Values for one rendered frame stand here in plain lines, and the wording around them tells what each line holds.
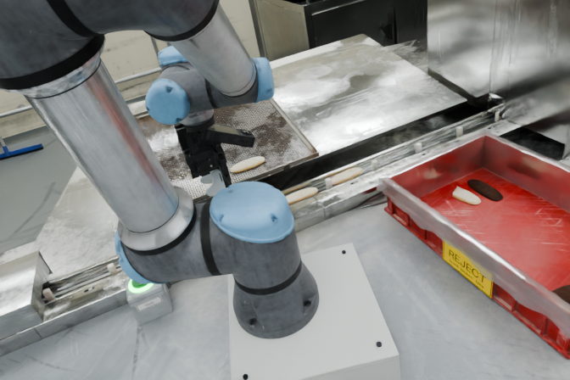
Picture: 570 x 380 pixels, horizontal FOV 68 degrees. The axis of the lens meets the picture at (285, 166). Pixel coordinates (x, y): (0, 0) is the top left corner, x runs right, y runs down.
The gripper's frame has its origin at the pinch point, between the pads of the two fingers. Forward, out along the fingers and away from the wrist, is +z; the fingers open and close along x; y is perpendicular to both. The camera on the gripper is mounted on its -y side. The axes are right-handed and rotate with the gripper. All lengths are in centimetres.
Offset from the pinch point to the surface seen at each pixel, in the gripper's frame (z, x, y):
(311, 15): 6, -165, -100
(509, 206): 11, 29, -56
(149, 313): 9.5, 17.3, 24.5
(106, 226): 11.9, -23.6, 32.8
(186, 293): 11.8, 13.6, 16.9
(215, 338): 11.7, 28.0, 14.0
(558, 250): 11, 44, -53
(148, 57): 52, -369, -5
